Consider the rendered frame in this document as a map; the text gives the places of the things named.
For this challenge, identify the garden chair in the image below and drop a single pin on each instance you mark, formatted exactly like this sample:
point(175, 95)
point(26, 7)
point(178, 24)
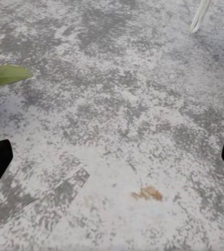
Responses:
point(200, 15)

